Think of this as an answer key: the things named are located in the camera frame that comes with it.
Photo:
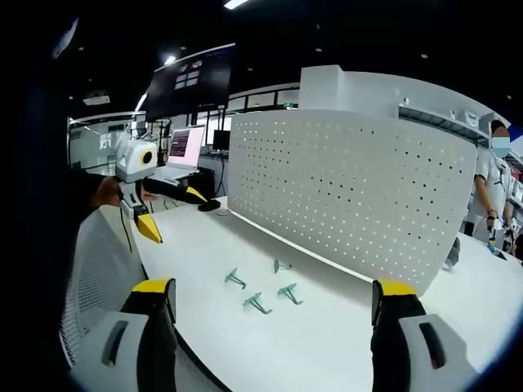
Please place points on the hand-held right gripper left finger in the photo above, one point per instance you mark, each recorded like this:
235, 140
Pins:
122, 355

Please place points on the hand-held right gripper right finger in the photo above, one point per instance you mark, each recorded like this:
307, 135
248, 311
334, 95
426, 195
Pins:
412, 355

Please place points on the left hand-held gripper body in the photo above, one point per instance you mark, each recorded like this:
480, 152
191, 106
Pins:
131, 163

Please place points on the green hook assembly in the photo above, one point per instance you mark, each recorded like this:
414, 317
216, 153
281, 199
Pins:
281, 265
233, 278
288, 292
254, 301

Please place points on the white perforated mounting plate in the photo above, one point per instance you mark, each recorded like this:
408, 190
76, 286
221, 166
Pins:
351, 183

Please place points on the dark plate foot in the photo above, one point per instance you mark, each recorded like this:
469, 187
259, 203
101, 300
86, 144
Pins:
452, 253

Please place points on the person's left hand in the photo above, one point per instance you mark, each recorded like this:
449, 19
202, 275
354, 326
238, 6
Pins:
107, 192

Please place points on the black computer mouse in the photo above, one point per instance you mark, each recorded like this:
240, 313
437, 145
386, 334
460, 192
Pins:
209, 205

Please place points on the open white laptop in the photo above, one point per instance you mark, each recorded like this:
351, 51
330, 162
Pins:
186, 151

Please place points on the small white round disc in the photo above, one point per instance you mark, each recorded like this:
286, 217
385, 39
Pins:
223, 212

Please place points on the white mesh chair back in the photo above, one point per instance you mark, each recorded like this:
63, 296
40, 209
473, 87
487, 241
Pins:
102, 261

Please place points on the small black monitor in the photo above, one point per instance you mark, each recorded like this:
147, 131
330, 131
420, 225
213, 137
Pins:
221, 139

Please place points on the ceiling air conditioner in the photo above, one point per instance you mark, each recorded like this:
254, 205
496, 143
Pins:
96, 98

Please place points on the large dark overhead screen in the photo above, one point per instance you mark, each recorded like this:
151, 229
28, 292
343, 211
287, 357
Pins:
192, 83

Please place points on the grey wall shelf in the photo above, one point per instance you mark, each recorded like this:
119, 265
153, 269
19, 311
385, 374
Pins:
445, 118

